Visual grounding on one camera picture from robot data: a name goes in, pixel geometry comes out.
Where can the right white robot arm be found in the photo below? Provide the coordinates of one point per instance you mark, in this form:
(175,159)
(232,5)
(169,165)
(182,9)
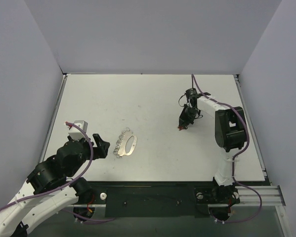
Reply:
(230,133)

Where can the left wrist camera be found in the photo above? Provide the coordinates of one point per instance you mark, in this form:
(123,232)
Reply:
(77,130)

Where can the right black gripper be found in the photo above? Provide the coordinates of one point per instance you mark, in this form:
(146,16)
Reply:
(187,113)

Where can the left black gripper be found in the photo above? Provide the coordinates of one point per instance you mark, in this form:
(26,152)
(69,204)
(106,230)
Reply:
(93,148)

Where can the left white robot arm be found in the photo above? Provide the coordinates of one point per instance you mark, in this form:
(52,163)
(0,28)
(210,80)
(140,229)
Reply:
(42,195)

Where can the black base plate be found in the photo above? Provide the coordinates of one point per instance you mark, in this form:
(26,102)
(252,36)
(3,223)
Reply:
(156,210)

